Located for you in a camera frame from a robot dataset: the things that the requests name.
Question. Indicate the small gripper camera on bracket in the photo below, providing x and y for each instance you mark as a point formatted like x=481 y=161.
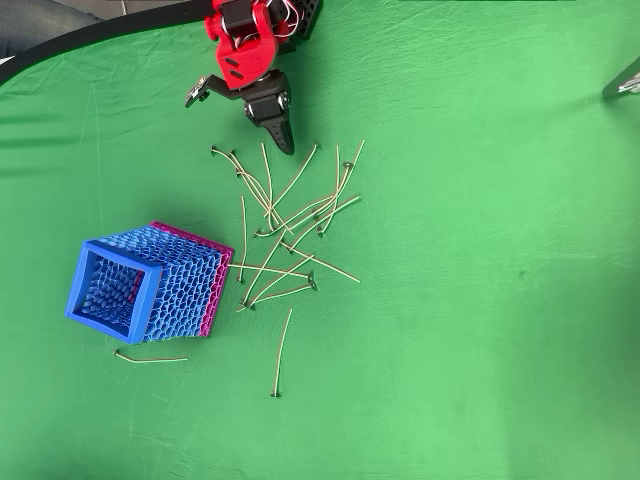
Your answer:
x=196 y=92

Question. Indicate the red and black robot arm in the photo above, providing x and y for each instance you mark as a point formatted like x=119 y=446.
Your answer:
x=247 y=57

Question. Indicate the green cloth backdrop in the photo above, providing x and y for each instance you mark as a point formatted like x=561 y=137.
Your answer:
x=450 y=300

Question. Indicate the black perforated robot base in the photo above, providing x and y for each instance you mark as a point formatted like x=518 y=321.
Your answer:
x=307 y=17

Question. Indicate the silver metal stand pole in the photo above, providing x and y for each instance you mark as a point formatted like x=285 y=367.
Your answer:
x=625 y=75

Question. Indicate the person's leg in jeans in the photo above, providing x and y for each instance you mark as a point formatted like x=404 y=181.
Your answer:
x=40 y=20

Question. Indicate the blue and magenta lattice basket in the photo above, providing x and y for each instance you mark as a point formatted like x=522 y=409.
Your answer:
x=145 y=300

